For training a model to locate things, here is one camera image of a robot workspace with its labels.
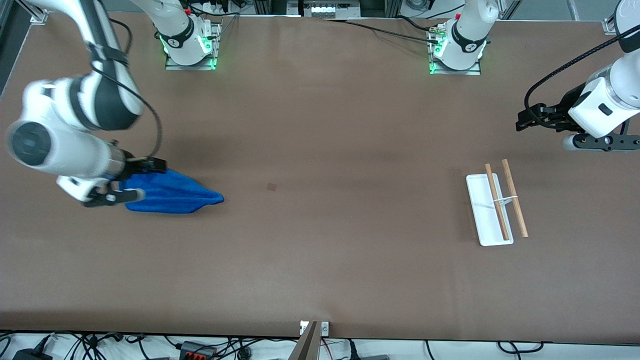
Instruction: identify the blue towel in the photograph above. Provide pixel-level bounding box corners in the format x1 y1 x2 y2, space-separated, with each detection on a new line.
119 168 225 215

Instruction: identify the black box with orange parts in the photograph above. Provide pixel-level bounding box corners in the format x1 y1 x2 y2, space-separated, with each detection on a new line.
178 341 217 360

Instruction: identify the black power adapter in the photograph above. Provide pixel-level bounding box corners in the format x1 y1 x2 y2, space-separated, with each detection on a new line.
12 348 52 360

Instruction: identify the white device with sockets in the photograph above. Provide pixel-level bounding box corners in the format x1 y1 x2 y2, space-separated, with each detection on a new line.
303 0 362 20

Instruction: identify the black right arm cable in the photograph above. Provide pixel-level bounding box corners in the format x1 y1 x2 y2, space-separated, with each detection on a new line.
90 19 164 160

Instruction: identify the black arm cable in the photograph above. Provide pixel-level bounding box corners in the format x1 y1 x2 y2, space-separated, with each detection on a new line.
524 25 640 123
90 19 164 160

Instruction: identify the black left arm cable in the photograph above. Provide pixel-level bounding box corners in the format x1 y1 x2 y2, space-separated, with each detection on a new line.
524 25 640 123

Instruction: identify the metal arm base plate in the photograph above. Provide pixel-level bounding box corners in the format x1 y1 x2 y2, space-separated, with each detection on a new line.
428 22 483 76
165 19 223 71

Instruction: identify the black table cable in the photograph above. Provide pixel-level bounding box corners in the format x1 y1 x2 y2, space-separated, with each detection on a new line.
320 18 442 46
395 15 441 33

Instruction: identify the black looped floor cable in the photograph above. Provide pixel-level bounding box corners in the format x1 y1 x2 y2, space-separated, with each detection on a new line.
496 340 545 354

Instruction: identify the grey camera mount pole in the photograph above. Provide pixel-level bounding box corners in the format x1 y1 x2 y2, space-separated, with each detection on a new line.
289 321 321 360

